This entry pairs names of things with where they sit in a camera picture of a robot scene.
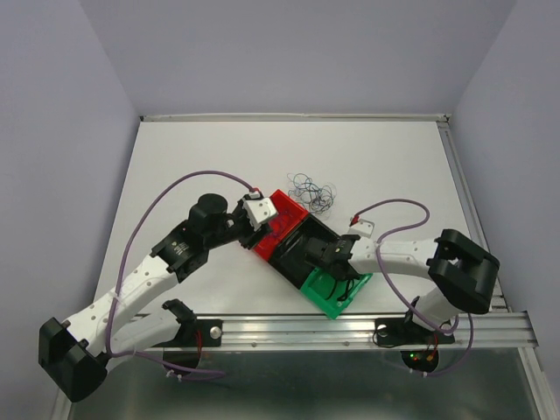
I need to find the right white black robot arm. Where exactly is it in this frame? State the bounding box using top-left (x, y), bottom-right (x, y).
top-left (304, 229), bottom-right (500, 341)

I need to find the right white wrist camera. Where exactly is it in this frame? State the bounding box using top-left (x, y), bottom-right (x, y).
top-left (347, 215), bottom-right (375, 238)

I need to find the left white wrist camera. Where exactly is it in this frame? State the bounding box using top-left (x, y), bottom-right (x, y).
top-left (241, 192), bottom-right (278, 231)

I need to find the black plastic bin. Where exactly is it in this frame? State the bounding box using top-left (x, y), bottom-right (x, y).
top-left (269, 215), bottom-right (340, 290)

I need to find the green plastic bin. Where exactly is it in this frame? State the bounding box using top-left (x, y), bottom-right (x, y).
top-left (300, 269), bottom-right (372, 319)

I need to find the purple camera cable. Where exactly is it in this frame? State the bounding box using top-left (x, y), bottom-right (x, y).
top-left (352, 199), bottom-right (476, 378)
top-left (104, 170), bottom-right (263, 381)

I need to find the thin wire bundle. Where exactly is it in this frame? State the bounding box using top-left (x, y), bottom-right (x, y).
top-left (286, 171), bottom-right (340, 215)

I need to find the black cable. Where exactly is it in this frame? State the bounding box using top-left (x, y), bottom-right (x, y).
top-left (325, 273), bottom-right (358, 304)

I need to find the thin dark blue wire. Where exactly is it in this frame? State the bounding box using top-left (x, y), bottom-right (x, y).
top-left (269, 209), bottom-right (303, 242)

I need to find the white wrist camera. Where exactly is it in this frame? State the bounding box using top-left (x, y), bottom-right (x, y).
top-left (347, 215), bottom-right (375, 238)
top-left (241, 192), bottom-right (278, 231)

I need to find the aluminium front rail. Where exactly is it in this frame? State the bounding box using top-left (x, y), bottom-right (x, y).
top-left (69, 311), bottom-right (539, 351)

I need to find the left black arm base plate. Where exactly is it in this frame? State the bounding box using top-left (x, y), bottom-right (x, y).
top-left (149, 298), bottom-right (223, 347)

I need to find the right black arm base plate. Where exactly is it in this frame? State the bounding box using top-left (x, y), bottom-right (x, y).
top-left (372, 293), bottom-right (459, 348)

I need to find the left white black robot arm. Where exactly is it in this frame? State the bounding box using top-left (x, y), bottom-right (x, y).
top-left (38, 192), bottom-right (278, 403)

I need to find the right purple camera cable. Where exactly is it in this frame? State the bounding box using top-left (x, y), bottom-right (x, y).
top-left (352, 199), bottom-right (476, 378)

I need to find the red plastic bin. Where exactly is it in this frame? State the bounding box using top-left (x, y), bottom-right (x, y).
top-left (253, 189), bottom-right (310, 261)

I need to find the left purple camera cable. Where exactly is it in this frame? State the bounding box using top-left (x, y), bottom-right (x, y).
top-left (104, 170), bottom-right (263, 381)

